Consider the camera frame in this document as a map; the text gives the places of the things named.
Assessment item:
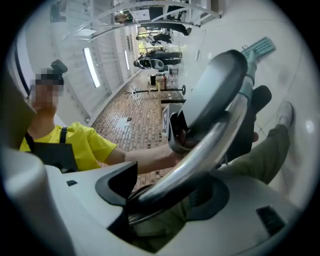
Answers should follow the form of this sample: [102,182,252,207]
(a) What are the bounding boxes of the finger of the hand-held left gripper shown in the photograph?
[226,85,273,163]
[183,49,248,131]

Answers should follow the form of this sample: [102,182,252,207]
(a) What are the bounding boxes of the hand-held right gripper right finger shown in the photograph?
[157,169,301,256]

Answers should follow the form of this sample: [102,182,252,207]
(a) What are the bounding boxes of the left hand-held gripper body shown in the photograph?
[161,103,230,155]

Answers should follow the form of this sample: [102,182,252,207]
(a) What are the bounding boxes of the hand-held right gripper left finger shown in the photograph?
[2,147,156,256]

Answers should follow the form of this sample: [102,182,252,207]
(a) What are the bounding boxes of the grey floor wiper pole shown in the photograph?
[127,36,277,226]

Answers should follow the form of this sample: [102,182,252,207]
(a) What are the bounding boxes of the person's left forearm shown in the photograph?
[102,143,185,176]

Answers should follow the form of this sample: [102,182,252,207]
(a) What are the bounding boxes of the olive trousers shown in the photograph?
[132,123,291,253]

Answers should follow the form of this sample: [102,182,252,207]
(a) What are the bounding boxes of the white sneaker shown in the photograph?
[276,101,295,127]

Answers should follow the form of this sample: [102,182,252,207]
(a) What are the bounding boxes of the yellow t-shirt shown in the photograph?
[19,121,118,172]

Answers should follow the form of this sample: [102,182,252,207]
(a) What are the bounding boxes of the black coat stand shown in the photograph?
[124,84,187,98]

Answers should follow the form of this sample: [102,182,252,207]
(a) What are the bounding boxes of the black and white scooter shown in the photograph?
[133,49,183,71]

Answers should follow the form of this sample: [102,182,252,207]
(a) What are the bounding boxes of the black apron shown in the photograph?
[24,126,80,173]

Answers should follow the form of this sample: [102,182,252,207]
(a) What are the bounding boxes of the black parked scooter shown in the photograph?
[135,33,173,46]

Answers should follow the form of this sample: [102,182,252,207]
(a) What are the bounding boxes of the person's head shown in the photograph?
[26,68,66,128]

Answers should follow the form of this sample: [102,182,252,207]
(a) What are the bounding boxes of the long white light fixture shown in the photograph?
[83,47,101,88]

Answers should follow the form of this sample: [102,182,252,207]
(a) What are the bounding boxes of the black head-mounted camera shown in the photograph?
[49,59,69,76]

